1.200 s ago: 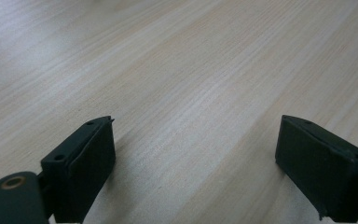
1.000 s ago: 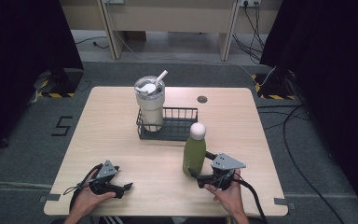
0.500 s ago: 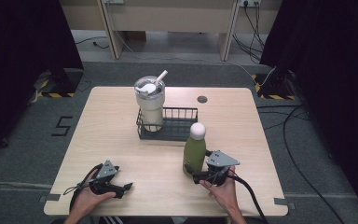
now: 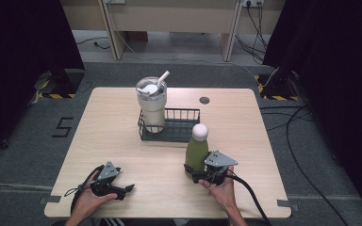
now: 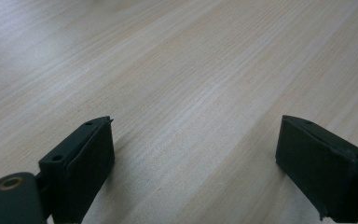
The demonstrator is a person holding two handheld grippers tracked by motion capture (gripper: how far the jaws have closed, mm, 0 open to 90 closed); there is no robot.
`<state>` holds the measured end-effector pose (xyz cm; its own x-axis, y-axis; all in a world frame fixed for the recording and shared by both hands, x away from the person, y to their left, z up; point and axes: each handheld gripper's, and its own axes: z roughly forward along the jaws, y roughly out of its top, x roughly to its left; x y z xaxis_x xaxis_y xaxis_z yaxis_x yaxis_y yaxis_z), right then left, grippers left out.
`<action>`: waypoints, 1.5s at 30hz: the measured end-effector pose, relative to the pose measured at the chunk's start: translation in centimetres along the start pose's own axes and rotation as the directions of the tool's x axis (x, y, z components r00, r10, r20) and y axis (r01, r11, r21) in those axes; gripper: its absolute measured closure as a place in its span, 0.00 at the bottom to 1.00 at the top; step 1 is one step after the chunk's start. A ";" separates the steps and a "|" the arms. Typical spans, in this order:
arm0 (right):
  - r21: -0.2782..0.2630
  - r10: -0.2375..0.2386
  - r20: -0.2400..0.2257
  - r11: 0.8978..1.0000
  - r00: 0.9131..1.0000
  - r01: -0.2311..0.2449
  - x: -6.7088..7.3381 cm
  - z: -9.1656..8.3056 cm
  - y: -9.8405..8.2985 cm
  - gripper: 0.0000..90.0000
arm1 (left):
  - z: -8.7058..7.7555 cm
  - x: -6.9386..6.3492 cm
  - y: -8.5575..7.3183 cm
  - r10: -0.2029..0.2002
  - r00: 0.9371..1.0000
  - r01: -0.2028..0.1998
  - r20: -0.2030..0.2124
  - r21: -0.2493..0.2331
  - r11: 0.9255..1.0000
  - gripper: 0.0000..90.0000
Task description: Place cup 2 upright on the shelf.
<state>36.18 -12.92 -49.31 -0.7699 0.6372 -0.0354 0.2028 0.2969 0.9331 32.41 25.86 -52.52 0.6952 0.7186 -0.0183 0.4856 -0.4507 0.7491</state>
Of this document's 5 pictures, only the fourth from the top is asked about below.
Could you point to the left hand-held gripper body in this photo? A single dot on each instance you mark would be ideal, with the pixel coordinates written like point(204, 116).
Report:
point(107, 172)

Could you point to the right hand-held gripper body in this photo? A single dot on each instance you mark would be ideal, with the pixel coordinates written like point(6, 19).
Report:
point(218, 160)

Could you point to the green bottle with white cap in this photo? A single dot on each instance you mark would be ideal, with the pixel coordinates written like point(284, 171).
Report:
point(196, 153)

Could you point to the cream tumbler with straw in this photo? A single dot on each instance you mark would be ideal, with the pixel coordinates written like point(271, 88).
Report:
point(152, 109)

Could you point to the person's right hand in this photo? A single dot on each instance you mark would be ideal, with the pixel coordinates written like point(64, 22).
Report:
point(224, 194)

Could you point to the person's left hand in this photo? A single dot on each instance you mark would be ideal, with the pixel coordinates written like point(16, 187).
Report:
point(86, 204)

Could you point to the person's dark striped pants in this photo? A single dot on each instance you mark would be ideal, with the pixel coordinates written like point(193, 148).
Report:
point(116, 222)

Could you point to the grey tape strip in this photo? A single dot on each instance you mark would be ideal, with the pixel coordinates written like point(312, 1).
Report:
point(52, 199)
point(287, 204)

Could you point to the grey table grommet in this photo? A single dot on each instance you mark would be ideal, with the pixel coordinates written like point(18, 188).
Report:
point(204, 100)

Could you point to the stand base with hazard tape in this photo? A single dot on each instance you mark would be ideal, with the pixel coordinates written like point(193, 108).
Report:
point(278, 91)
point(61, 84)

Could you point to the beige background desk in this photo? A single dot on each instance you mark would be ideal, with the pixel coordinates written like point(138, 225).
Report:
point(176, 19)

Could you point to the black curtain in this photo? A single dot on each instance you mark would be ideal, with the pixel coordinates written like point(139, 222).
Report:
point(336, 47)
point(19, 47)

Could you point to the white power strip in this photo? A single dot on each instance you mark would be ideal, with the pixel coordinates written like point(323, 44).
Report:
point(253, 2)

